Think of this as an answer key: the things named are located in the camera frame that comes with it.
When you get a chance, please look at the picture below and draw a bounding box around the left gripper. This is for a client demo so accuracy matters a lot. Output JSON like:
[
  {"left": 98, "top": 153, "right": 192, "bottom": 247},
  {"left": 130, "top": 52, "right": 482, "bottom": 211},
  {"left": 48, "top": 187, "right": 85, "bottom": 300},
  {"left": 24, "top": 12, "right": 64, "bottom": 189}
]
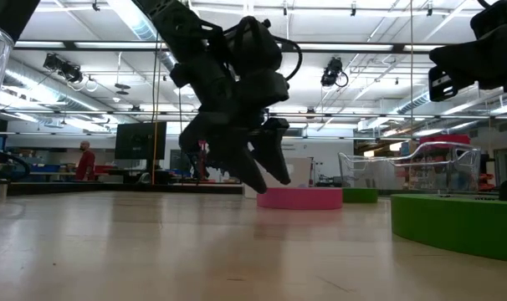
[{"left": 172, "top": 54, "right": 291, "bottom": 194}]

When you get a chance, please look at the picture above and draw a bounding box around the pink tape roll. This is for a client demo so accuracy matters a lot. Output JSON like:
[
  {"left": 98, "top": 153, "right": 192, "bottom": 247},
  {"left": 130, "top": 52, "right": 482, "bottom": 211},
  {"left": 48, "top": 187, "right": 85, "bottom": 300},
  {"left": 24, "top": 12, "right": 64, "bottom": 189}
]
[{"left": 256, "top": 186, "right": 344, "bottom": 211}]

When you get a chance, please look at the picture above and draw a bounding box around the small green tape roll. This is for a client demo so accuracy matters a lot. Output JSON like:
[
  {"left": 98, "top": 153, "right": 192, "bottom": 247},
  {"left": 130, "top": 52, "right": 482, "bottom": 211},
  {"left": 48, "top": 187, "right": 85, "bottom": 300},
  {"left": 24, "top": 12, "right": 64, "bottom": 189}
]
[{"left": 342, "top": 187, "right": 379, "bottom": 205}]

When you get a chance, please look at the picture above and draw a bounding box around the large green tape roll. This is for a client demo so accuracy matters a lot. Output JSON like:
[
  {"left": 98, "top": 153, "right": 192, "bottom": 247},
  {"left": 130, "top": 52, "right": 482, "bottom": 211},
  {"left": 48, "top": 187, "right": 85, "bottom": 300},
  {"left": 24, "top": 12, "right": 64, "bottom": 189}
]
[{"left": 390, "top": 193, "right": 507, "bottom": 264}]

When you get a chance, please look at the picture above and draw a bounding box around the white plastic bin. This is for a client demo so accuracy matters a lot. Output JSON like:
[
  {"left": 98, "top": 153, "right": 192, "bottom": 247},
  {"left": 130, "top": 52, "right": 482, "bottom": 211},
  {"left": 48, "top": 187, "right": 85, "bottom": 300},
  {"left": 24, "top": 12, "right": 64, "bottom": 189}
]
[{"left": 243, "top": 156, "right": 314, "bottom": 200}]

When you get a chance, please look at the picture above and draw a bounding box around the red pole-mounted object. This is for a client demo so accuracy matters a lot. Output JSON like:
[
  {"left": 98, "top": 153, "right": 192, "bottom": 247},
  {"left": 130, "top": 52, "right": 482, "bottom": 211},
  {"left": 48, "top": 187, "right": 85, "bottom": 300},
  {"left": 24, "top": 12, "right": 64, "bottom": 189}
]
[{"left": 197, "top": 140, "right": 209, "bottom": 181}]

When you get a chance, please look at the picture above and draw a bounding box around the red box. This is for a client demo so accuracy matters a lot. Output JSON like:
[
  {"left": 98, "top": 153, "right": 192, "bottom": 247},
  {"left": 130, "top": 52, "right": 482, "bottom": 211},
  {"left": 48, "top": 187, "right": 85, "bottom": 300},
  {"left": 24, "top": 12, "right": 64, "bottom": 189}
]
[{"left": 418, "top": 134, "right": 471, "bottom": 146}]

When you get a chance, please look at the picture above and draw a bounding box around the black monitor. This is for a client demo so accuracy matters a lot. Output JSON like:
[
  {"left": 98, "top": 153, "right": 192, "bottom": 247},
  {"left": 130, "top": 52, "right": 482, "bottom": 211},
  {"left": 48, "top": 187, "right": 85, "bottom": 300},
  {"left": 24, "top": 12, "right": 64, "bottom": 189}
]
[{"left": 114, "top": 121, "right": 167, "bottom": 160}]

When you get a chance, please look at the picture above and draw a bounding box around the person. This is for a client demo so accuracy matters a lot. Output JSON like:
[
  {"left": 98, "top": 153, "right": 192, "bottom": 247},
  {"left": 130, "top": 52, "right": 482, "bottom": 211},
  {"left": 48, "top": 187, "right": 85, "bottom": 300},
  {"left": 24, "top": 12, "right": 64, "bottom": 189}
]
[{"left": 75, "top": 140, "right": 96, "bottom": 181}]

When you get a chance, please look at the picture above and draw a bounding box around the black rig bar with lights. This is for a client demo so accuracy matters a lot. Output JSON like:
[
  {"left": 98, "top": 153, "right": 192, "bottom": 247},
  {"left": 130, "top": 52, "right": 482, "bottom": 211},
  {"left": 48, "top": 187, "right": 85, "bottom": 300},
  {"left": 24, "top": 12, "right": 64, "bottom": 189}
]
[{"left": 13, "top": 40, "right": 447, "bottom": 54}]

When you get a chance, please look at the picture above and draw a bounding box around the thin black hanging cable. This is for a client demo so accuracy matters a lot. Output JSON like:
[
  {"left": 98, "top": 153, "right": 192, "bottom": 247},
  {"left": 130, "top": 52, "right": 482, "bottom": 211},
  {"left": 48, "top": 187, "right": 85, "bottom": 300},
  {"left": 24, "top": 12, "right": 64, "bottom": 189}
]
[{"left": 409, "top": 0, "right": 414, "bottom": 139}]

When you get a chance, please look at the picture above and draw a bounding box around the yellow hanging cable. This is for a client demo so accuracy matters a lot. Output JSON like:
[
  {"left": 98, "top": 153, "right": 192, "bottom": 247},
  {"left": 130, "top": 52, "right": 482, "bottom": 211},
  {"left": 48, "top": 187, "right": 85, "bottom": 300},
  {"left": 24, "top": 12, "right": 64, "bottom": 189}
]
[{"left": 152, "top": 120, "right": 160, "bottom": 185}]

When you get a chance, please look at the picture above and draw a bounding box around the clear wire dish rack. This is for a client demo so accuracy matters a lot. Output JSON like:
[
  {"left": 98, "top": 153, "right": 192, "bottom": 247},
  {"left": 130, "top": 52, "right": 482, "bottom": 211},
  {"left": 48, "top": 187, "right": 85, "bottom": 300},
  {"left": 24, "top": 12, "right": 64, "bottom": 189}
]
[{"left": 338, "top": 140, "right": 482, "bottom": 194}]

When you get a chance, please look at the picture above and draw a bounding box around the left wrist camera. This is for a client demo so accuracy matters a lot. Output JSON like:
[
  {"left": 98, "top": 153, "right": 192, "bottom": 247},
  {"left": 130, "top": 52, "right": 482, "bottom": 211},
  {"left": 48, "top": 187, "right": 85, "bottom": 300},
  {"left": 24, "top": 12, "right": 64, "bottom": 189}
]
[{"left": 226, "top": 15, "right": 284, "bottom": 74}]

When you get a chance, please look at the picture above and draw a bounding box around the black ceiling-mounted camera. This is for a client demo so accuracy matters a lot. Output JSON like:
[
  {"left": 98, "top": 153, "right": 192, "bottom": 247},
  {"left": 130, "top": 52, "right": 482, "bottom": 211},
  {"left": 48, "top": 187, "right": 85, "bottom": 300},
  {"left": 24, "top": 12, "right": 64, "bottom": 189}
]
[
  {"left": 320, "top": 57, "right": 350, "bottom": 89},
  {"left": 43, "top": 53, "right": 84, "bottom": 84}
]

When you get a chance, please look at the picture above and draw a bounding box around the silver ventilation duct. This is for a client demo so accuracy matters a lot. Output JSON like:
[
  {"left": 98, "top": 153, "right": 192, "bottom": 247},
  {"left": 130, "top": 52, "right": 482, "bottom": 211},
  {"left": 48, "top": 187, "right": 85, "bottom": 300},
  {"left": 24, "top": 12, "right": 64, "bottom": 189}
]
[{"left": 106, "top": 0, "right": 179, "bottom": 72}]

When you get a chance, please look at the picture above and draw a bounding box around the black metal table frame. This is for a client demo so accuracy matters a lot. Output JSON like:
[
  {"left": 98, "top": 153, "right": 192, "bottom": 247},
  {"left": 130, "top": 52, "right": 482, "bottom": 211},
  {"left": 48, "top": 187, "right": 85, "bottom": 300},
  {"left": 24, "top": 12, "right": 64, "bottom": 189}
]
[{"left": 0, "top": 180, "right": 244, "bottom": 197}]

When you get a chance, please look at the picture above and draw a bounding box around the black curved cable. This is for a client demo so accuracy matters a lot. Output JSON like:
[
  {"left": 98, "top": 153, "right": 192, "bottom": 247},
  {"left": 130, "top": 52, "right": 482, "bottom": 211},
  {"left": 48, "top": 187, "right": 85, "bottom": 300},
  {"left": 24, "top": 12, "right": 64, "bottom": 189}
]
[{"left": 0, "top": 145, "right": 32, "bottom": 181}]

